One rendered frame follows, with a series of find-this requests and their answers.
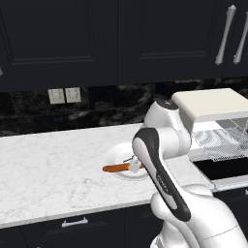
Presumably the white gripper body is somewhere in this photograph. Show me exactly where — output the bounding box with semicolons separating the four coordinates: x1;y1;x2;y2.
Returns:
129;156;141;173

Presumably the grey kebab skewer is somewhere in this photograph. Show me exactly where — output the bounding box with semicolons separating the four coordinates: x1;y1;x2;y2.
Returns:
122;154;137;164

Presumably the black base cupboard door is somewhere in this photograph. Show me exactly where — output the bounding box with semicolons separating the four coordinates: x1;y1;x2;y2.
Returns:
123;202;167;248
212;186;248;232
0;226;28;248

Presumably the toaster oven glass door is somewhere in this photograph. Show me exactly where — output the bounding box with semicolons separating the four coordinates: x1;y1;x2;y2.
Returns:
192;156;248;192

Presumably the white toaster oven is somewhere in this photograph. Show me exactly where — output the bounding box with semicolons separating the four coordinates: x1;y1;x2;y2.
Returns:
170;87;248;192

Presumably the white round plate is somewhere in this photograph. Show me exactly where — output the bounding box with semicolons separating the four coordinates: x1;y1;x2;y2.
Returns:
103;141;153;182

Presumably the black drawer front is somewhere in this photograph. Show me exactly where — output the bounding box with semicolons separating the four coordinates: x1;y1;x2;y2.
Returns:
18;208;126;248

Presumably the silver drawer handle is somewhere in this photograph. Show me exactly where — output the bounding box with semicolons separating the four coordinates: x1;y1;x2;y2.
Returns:
60;216;89;229

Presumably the toaster oven wire rack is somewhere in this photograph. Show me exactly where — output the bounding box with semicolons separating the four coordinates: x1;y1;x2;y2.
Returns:
193;127;248;161

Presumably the white wall socket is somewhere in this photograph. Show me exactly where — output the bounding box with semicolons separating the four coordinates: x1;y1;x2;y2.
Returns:
47;87;66;106
64;86;82;104

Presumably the black wall cupboard door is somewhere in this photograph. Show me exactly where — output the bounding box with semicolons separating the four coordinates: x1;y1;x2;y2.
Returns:
222;0;248;78
0;0;119;93
117;0;225;86

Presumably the silver cupboard handle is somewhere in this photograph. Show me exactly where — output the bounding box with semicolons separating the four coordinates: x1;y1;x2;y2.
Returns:
232;11;248;65
214;4;237;66

